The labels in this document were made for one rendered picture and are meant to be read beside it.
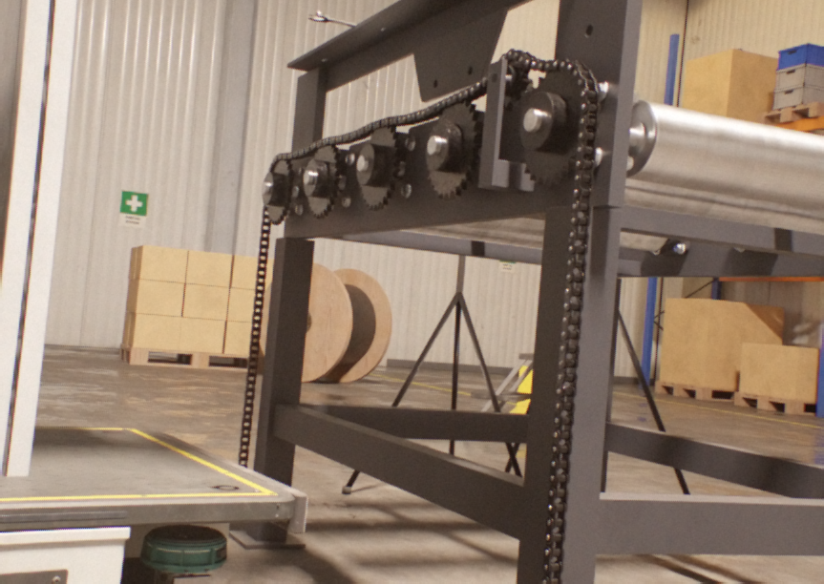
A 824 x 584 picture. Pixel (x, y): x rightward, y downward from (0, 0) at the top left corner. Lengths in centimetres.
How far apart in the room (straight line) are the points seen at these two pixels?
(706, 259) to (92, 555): 180
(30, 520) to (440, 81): 110
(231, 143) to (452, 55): 1036
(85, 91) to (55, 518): 1097
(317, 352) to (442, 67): 664
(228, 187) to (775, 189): 1072
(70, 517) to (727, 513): 94
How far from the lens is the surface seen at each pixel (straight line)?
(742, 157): 162
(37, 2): 146
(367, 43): 230
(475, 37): 187
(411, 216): 195
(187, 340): 933
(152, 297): 927
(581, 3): 158
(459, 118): 173
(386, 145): 198
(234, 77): 1237
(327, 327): 843
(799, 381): 1167
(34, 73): 144
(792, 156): 169
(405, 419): 268
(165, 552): 140
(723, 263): 264
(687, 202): 196
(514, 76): 159
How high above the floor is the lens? 56
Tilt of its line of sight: 2 degrees up
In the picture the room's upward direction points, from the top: 5 degrees clockwise
